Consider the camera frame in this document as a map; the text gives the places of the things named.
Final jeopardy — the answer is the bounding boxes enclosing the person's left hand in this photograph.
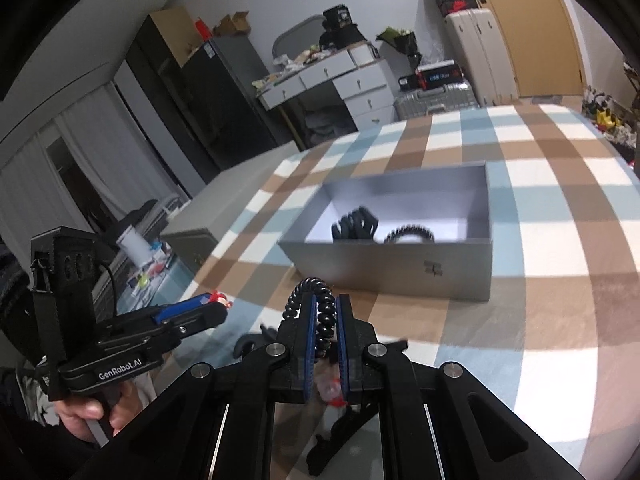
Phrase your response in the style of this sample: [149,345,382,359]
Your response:
[55,379,146,443]

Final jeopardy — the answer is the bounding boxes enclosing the grey cloth pile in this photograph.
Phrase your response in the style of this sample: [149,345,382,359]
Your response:
[305,110,358,148]

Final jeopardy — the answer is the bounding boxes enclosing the wrapped flower bouquet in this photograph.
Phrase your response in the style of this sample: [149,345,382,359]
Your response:
[376,25,418,68]

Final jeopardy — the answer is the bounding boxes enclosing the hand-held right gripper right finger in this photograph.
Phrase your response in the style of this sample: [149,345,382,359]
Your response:
[335,294,586,480]

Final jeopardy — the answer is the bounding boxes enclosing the black hat box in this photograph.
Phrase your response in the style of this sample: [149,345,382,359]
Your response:
[322,6,351,31]

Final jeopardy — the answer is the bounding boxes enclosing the silver suitcase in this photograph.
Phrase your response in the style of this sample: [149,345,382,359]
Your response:
[393,81,480,122]

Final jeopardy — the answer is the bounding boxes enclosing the black spiral hair tie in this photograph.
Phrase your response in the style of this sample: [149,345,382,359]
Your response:
[284,276,337,361]

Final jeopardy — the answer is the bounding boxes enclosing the person's left forearm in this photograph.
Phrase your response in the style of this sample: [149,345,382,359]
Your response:
[0,405,101,480]

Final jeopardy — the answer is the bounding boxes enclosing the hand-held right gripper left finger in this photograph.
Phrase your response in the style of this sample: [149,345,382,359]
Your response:
[75,292,321,480]

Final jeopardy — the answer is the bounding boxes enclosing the grey box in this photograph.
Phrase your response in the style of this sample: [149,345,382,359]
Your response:
[277,161,493,302]

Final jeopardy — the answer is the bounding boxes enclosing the white cup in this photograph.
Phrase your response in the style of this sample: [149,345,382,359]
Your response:
[117,227,151,266]

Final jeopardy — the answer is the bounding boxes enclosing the black refrigerator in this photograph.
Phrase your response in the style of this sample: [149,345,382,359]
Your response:
[125,15,221,186]
[181,35,296,171]

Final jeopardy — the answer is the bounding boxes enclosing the white curtain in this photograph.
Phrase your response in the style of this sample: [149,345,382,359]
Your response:
[0,85,191,261]

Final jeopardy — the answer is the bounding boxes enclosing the open small cardboard box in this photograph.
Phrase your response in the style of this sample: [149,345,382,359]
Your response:
[214,11,251,37]

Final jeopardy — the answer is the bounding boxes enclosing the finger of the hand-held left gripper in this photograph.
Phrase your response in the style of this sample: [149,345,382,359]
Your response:
[151,294,224,325]
[160,304,231,347]

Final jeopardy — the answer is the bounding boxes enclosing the wooden door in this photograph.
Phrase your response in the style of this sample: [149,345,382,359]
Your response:
[460,0,586,100]

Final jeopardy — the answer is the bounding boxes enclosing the black cable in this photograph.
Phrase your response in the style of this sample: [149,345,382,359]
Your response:
[97,259,120,313]

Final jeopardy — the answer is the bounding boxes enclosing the pile of shoes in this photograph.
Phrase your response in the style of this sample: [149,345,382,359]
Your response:
[582,85,640,146]

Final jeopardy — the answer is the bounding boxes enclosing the white desk with drawers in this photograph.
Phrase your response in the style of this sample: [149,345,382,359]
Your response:
[257,45,398,133]

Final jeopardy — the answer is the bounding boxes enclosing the large cardboard box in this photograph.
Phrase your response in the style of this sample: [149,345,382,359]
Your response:
[150,7,201,68]

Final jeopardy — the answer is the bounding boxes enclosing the beige suitcase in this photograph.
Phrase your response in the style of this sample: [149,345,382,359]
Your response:
[445,7,521,107]

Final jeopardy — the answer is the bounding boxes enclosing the black box blue label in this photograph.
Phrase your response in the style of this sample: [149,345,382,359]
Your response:
[416,60,463,90]

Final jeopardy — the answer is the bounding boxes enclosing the red pink jewelry piece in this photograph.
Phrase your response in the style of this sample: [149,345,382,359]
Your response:
[315,360,348,408]

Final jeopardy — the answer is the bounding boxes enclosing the grey chair back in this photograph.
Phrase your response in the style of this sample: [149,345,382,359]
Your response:
[272,16,326,58]

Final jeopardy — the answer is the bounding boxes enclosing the plaid blanket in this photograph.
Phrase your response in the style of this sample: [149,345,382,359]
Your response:
[165,102,640,471]

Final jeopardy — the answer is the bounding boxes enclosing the black beaded bracelet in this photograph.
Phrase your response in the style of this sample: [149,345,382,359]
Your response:
[384,224,435,245]

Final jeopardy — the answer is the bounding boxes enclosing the black claw hair clip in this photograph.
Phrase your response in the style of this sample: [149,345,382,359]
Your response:
[331,206,379,243]

